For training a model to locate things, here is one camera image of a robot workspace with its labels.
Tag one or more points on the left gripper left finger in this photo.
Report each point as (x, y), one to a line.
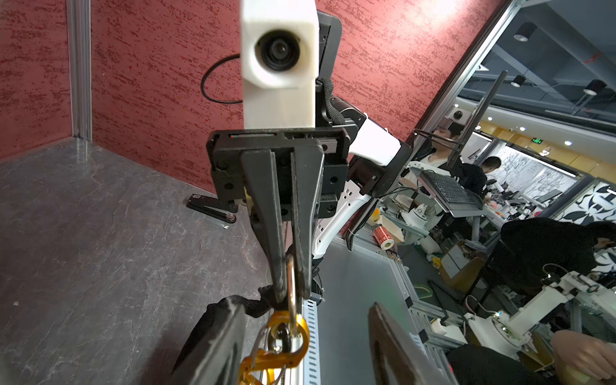
(211, 346)

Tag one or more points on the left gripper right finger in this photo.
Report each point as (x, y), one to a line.
(396, 358)

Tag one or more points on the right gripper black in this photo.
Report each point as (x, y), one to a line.
(302, 168)

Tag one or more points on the gold carabiner clip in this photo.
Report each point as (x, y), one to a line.
(282, 343)

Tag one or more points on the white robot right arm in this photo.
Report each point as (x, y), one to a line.
(375, 156)

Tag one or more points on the black stapler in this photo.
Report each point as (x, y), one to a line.
(211, 208)

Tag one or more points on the white perforated cable tray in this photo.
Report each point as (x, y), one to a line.
(309, 370)

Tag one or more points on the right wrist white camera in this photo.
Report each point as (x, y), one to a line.
(280, 63)

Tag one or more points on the aluminium corner post right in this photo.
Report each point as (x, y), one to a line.
(456, 37)

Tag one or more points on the aluminium corner post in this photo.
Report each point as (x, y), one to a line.
(79, 53)
(456, 37)

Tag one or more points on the aluminium corner post left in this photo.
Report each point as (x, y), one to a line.
(79, 53)

